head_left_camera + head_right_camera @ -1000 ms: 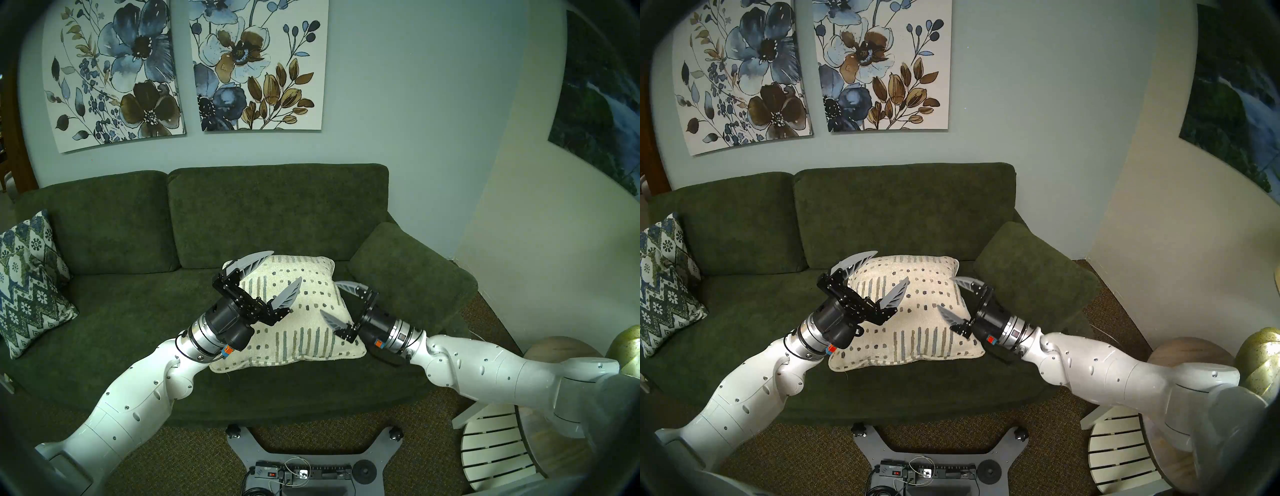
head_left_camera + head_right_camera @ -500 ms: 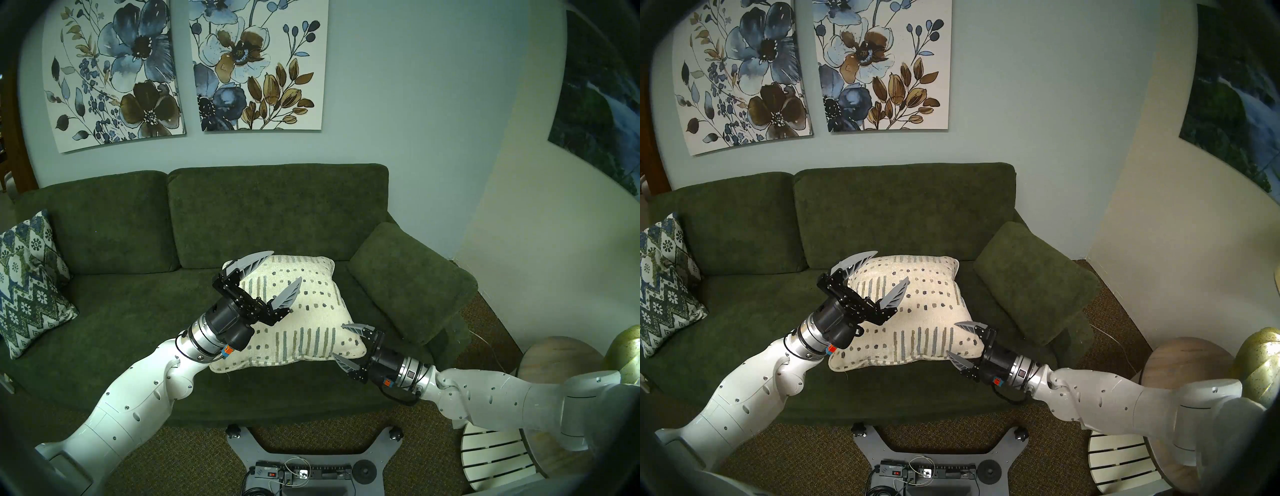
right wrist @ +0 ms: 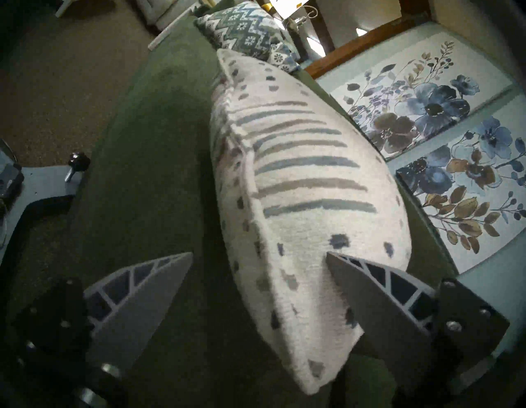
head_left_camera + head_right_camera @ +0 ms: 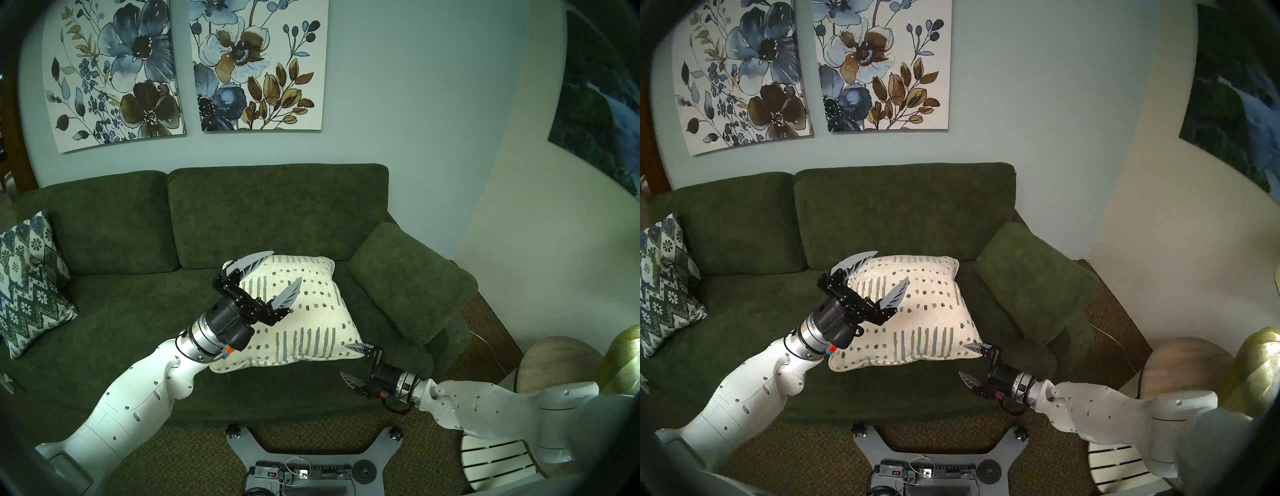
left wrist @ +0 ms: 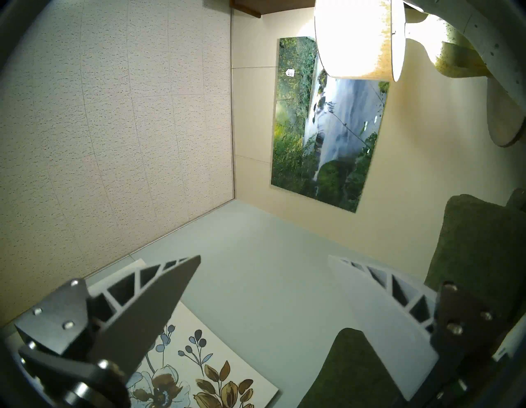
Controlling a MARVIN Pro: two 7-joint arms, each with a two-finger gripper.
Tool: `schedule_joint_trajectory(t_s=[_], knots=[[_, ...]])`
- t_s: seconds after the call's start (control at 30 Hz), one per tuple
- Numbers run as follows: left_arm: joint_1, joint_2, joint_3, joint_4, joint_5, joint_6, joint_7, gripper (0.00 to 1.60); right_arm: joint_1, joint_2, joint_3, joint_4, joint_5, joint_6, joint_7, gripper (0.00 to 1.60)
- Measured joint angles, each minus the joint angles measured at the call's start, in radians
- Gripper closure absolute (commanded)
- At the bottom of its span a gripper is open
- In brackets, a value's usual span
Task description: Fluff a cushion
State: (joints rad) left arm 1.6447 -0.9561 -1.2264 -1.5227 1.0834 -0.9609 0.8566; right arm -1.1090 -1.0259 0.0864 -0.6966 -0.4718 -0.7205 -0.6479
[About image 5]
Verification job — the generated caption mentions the green sofa armrest cushion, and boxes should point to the green sofa armrest cushion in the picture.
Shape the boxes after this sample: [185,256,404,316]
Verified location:
[424,189,526,329]

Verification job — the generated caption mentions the brown wooden trim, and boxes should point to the brown wooden trim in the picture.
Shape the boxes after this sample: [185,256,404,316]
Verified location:
[229,0,316,19]

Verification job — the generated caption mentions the floral canvas with brown leaves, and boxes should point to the floral canvas with brown leaves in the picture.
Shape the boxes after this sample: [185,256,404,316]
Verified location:
[88,259,280,408]

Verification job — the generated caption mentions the cream lamp shade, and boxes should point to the cream lamp shade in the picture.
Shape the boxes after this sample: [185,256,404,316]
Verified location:
[314,0,406,82]

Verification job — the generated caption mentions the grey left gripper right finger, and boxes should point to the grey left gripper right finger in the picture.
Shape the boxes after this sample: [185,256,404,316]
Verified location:
[328,255,494,401]

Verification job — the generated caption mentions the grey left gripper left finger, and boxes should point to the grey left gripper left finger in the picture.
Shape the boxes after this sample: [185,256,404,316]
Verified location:
[14,255,202,381]

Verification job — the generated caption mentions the forest waterfall wall picture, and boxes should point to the forest waterfall wall picture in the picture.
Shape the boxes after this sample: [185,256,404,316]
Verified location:
[270,36,390,213]

